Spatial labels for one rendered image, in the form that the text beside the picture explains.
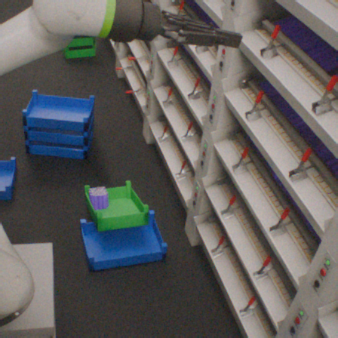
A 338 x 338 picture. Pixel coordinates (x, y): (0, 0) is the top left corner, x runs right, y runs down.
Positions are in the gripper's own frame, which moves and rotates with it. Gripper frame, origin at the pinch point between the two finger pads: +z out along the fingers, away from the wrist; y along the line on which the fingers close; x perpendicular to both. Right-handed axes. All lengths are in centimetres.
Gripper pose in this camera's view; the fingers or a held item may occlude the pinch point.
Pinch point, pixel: (225, 38)
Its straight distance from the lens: 103.8
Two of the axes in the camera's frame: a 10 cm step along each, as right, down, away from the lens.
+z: 9.0, 0.6, 4.2
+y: 2.9, 6.3, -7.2
